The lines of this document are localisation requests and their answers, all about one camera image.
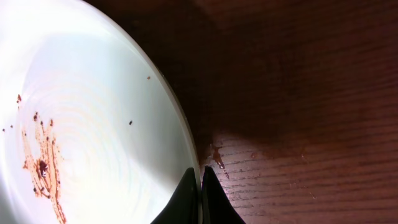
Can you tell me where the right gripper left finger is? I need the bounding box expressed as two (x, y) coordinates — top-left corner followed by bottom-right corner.
(151, 167), (198, 224)

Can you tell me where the light blue plate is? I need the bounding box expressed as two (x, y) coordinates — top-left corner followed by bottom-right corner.
(1, 1), (198, 223)

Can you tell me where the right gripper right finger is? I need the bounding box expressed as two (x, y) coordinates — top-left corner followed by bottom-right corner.
(201, 166), (245, 224)

